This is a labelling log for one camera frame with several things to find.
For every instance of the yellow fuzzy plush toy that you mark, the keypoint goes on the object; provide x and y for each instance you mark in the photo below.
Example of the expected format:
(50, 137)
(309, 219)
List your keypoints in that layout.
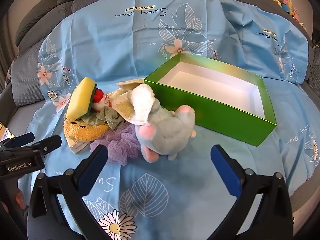
(82, 131)

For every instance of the green scrunchie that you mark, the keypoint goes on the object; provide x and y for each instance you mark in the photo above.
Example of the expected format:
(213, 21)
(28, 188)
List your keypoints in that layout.
(112, 119)

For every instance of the grey sofa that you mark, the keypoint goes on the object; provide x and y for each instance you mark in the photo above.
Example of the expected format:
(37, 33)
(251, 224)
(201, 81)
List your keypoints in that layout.
(37, 15)

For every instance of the grey plush toy pink paws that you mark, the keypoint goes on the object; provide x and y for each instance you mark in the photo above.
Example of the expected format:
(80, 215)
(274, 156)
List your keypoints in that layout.
(165, 132)

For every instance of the purple scrunchie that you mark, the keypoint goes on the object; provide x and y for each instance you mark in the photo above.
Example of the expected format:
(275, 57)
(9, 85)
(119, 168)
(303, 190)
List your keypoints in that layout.
(120, 142)

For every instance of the small red white doll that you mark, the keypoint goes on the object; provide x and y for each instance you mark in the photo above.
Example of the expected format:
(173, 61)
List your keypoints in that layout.
(98, 98)

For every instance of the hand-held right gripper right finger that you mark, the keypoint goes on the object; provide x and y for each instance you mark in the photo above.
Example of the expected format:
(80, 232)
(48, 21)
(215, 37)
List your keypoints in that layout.
(225, 171)

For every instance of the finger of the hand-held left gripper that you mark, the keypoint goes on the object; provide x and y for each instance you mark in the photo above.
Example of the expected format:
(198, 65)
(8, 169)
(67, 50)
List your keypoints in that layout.
(21, 139)
(47, 145)

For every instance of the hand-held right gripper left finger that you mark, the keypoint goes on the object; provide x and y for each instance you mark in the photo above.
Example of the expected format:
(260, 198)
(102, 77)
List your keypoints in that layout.
(96, 166)

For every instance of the beige towel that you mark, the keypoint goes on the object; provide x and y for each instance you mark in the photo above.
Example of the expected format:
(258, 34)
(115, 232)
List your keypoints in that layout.
(122, 108)

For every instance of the green cardboard box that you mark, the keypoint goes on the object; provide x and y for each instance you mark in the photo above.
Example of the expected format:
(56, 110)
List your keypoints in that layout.
(225, 122)

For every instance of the yellow sponge green backing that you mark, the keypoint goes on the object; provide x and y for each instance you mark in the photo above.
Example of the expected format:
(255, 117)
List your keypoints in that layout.
(80, 97)

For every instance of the pile of colourful plush toys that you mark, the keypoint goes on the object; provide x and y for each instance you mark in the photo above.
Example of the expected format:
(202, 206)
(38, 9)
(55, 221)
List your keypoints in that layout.
(287, 5)

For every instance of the light blue floral bed sheet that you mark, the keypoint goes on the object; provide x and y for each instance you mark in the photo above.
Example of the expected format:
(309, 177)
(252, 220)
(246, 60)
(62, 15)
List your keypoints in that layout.
(125, 55)

